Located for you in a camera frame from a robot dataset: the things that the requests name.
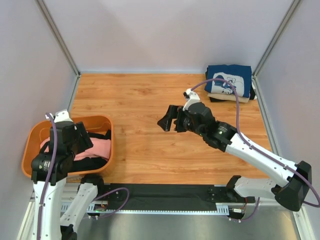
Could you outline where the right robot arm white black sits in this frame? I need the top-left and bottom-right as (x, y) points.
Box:
(157, 102), (312, 212)

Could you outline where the pink t shirt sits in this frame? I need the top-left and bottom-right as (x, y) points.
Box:
(39, 136), (112, 162)

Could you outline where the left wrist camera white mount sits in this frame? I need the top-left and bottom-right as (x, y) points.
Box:
(45, 109), (73, 123)

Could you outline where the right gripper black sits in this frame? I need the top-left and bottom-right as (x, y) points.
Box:
(157, 105), (205, 138)

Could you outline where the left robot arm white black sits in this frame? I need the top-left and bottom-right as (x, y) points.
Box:
(31, 121), (106, 240)

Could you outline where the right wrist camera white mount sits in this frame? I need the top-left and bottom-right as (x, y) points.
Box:
(183, 88), (201, 111)

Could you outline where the folded black t shirt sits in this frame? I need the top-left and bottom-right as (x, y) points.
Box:
(204, 72), (257, 101)

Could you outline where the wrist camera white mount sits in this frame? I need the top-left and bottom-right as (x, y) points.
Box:
(45, 109), (73, 123)
(183, 88), (201, 111)

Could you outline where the folded navy printed t shirt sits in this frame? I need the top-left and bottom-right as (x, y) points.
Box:
(204, 64), (252, 98)

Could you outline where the orange plastic basket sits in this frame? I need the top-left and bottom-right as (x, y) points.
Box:
(21, 112), (115, 182)

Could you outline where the black garment in basket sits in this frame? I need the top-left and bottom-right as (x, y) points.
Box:
(70, 129), (112, 173)

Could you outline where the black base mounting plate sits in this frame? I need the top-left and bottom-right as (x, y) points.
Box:
(98, 183), (256, 212)

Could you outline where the folded beige t shirt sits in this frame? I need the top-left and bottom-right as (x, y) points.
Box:
(207, 93), (250, 103)

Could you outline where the aluminium frame rail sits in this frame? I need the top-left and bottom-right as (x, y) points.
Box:
(46, 182), (80, 203)

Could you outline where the white slotted cable duct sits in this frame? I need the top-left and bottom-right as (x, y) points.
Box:
(59, 201), (231, 216)

